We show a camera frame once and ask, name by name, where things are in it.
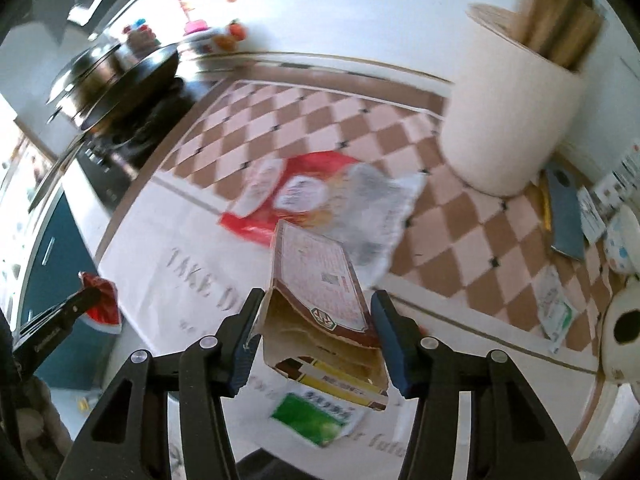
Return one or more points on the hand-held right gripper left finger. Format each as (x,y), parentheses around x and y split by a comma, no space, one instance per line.
(246,345)

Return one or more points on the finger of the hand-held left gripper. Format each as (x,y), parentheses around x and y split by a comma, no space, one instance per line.
(75,304)

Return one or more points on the white printed boxes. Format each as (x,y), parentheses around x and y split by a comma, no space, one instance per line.
(607,195)

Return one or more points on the steel pot with lid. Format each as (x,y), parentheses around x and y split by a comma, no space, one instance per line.
(85,80)

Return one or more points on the colourful wall stickers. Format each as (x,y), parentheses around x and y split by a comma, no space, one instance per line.
(220,35)

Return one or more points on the brown carton box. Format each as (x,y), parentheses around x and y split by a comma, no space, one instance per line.
(315,280)

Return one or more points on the black cooktop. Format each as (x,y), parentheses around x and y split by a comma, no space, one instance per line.
(130,155)

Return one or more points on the checked tablecloth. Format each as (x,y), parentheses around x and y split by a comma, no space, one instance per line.
(165,280)

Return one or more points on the brown cardboard tubes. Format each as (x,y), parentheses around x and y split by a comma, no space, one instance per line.
(562,25)

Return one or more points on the grey blue pouch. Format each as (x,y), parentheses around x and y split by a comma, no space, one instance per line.
(567,210)

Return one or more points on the person's left forearm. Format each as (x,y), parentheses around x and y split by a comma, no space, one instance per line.
(40,420)

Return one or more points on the blue kitchen cabinet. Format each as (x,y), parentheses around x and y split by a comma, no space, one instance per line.
(55,270)

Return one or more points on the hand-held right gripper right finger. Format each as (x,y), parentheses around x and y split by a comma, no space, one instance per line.
(395,345)

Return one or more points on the white cylindrical container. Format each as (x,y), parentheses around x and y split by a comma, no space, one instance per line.
(510,110)

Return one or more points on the green white packet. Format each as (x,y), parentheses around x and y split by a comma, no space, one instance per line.
(310,417)

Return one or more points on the white green sachet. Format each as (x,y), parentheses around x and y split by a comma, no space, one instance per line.
(555,310)

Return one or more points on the white printed bowl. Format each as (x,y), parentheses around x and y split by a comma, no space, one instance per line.
(622,245)

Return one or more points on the black wok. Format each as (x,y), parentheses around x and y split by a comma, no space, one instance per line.
(135,85)

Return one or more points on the red wrapper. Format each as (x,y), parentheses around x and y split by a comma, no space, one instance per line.
(105,305)

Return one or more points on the yellow white small box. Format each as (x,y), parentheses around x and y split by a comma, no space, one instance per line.
(325,376)

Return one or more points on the red white snack bag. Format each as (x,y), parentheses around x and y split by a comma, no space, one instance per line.
(300,190)

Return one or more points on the toilet paper roll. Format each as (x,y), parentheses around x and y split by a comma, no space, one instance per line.
(622,330)

